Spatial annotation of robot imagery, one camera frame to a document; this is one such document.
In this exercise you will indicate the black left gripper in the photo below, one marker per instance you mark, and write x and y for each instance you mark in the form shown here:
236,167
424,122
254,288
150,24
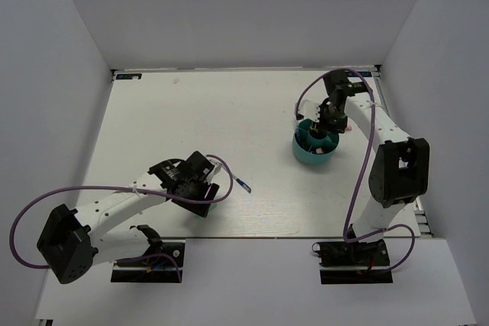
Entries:
199,208

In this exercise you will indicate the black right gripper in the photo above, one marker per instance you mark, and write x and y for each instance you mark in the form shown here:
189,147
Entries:
334,129

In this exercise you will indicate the mint green correction pen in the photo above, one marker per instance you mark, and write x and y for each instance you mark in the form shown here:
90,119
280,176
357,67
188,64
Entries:
212,207

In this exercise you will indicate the green clear gel pen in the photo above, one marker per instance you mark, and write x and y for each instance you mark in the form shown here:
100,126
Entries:
296,125

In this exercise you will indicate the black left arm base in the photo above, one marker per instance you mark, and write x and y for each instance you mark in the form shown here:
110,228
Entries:
165,266

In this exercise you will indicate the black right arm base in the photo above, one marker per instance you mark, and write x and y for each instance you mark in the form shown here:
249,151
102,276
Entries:
353,264

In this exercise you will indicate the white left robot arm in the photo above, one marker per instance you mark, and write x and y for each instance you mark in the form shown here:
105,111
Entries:
73,240

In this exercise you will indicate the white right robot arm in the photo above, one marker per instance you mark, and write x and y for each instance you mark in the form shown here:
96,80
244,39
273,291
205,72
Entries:
400,169

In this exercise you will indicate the teal round divided organizer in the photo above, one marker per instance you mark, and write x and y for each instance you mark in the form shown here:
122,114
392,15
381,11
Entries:
312,146

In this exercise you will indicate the blue clear ballpoint pen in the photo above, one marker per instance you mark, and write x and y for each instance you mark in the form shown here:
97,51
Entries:
243,185

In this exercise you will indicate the left corner label sticker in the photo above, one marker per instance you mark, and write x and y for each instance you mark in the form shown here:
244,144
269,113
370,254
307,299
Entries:
128,76

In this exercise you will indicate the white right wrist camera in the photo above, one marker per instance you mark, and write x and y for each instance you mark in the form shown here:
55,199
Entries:
307,110

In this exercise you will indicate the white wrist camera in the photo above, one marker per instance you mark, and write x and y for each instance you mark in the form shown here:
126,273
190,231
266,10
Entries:
307,110
216,168

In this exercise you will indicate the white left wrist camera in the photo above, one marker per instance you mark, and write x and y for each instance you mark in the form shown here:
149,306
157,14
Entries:
216,168

